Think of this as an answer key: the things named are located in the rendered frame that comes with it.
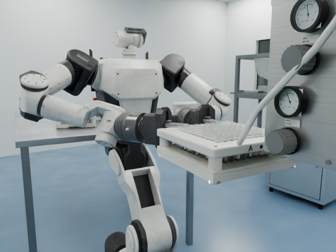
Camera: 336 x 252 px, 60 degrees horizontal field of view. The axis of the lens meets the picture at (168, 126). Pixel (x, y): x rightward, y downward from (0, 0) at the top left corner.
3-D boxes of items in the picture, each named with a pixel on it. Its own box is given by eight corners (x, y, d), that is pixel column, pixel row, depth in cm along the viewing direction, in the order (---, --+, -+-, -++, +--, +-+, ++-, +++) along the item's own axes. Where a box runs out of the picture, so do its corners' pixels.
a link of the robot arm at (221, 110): (197, 132, 114) (224, 126, 128) (210, 112, 109) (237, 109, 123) (181, 114, 119) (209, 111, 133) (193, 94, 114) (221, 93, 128)
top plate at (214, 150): (213, 159, 55) (214, 148, 55) (156, 136, 76) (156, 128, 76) (300, 144, 67) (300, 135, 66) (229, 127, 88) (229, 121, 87)
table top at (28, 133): (15, 114, 278) (15, 111, 277) (125, 108, 328) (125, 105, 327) (15, 148, 147) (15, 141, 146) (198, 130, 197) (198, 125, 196)
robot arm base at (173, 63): (163, 98, 137) (150, 81, 141) (185, 88, 142) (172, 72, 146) (167, 77, 124) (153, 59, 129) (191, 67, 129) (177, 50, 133)
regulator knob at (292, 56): (277, 75, 34) (280, 35, 33) (291, 75, 35) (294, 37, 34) (303, 75, 31) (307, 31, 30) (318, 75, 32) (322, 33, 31)
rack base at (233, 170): (213, 184, 56) (213, 172, 55) (156, 154, 77) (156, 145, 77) (298, 165, 67) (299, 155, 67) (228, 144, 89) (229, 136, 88)
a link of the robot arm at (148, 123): (174, 105, 83) (140, 104, 89) (157, 108, 75) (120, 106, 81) (175, 148, 85) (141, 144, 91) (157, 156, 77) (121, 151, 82)
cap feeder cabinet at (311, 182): (263, 190, 311) (267, 120, 298) (292, 179, 344) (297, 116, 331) (322, 212, 261) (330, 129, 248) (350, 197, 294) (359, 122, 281)
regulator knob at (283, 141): (262, 153, 37) (264, 118, 36) (276, 151, 38) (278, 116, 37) (285, 160, 34) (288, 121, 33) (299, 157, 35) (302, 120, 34)
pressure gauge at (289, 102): (273, 116, 36) (274, 85, 36) (280, 115, 37) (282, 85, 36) (299, 119, 33) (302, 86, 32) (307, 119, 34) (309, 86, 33)
